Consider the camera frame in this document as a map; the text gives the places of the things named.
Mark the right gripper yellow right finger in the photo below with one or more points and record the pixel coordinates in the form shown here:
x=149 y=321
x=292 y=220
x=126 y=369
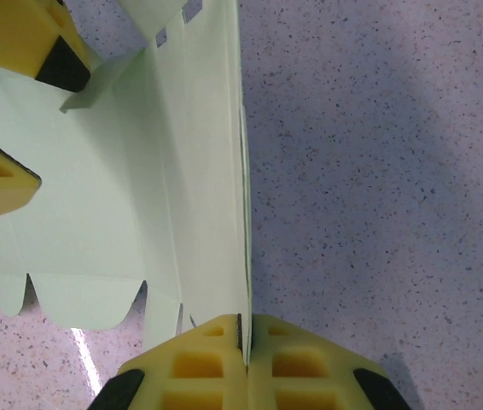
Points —
x=310 y=376

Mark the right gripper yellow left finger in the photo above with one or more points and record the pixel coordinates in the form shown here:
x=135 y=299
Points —
x=190 y=376

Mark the green paper box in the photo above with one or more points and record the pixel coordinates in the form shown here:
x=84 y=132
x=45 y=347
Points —
x=96 y=192

